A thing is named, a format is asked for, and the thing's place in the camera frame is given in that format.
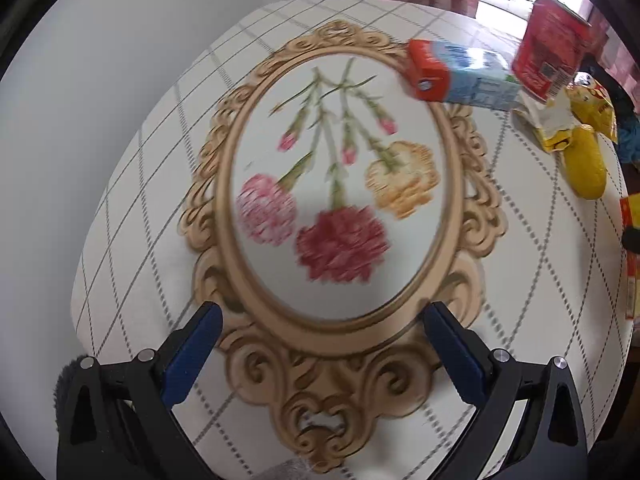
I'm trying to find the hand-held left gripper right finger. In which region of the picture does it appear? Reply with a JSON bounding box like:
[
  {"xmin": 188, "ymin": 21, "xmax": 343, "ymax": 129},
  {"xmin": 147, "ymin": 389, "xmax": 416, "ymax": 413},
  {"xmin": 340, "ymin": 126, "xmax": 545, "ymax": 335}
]
[{"xmin": 422, "ymin": 301, "xmax": 589, "ymax": 480}]

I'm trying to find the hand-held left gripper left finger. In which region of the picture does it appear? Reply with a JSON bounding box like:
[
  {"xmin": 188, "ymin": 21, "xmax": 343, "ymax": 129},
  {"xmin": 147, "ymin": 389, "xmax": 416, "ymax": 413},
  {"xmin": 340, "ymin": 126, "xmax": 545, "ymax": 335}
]
[{"xmin": 56, "ymin": 301, "xmax": 224, "ymax": 480}]

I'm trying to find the floral print checked tablecloth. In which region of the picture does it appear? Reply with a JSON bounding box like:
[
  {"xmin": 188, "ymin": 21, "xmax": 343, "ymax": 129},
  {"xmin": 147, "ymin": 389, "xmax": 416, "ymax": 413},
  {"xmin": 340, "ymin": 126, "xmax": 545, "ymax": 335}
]
[{"xmin": 70, "ymin": 0, "xmax": 636, "ymax": 476}]

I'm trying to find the red and yellow packet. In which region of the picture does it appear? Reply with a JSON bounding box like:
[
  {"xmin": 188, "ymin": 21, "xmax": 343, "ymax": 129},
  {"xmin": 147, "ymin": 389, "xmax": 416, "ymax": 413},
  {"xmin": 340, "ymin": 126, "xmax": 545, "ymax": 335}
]
[{"xmin": 619, "ymin": 195, "xmax": 640, "ymax": 322}]

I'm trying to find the yellow plastic bottle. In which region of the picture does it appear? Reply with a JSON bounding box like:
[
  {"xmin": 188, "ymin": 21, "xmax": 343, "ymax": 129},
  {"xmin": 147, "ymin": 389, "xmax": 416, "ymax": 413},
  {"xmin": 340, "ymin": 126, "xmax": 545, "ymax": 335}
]
[{"xmin": 562, "ymin": 125, "xmax": 609, "ymax": 200}]

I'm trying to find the crumpled white yellow wrapper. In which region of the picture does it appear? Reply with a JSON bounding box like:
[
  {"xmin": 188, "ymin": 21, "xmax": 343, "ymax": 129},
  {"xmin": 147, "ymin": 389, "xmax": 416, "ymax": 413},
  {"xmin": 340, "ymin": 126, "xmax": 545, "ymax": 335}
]
[{"xmin": 514, "ymin": 94, "xmax": 582, "ymax": 154}]

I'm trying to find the orange and blue milk carton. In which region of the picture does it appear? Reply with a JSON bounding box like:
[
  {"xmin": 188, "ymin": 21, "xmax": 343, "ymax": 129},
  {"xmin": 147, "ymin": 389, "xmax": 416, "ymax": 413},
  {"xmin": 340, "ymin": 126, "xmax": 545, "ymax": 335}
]
[{"xmin": 406, "ymin": 39, "xmax": 523, "ymax": 111}]

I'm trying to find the yellow snack packet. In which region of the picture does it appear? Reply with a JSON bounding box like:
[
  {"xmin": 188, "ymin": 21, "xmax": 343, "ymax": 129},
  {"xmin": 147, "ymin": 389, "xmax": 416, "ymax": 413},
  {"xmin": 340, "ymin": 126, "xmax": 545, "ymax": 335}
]
[{"xmin": 565, "ymin": 72, "xmax": 619, "ymax": 142}]

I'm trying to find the dark blue cloth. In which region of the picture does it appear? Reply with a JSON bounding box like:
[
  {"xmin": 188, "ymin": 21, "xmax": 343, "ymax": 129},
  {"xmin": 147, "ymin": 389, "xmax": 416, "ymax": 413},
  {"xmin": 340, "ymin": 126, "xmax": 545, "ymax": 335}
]
[{"xmin": 585, "ymin": 55, "xmax": 640, "ymax": 167}]

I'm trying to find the red paper box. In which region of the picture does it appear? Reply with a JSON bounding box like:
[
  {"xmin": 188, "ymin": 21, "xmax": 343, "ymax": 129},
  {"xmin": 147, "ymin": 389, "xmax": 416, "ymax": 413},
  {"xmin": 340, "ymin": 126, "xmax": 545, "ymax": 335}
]
[{"xmin": 511, "ymin": 0, "xmax": 594, "ymax": 101}]

